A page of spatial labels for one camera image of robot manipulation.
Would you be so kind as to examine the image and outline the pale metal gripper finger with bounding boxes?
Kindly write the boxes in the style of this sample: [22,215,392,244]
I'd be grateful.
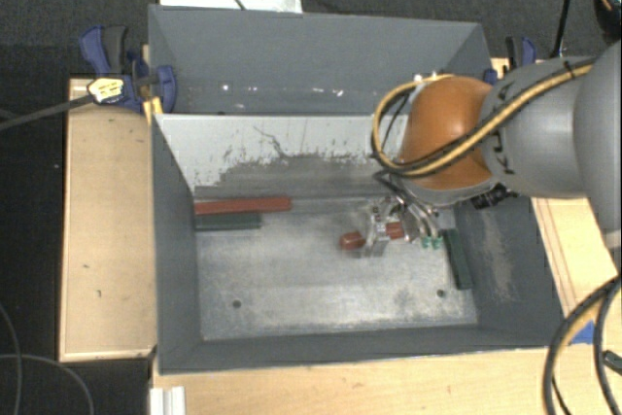
[360,235,390,259]
[367,203,391,234]

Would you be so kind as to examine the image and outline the red-brown block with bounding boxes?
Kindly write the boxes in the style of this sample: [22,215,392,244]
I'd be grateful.
[338,222,406,252]
[193,195,294,217]

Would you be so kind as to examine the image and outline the dark green flat block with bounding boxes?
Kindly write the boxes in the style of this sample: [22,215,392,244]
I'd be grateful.
[445,228,474,291]
[194,213,264,232]

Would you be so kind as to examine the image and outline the grey metal bin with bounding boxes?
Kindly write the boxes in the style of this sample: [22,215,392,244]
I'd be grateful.
[147,3,569,375]

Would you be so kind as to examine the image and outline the pale wood board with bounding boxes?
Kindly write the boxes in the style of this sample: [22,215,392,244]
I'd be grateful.
[57,77,159,363]

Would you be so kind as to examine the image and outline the black cylinder on white bracket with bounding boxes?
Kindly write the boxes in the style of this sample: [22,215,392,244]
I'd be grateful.
[468,186,519,211]

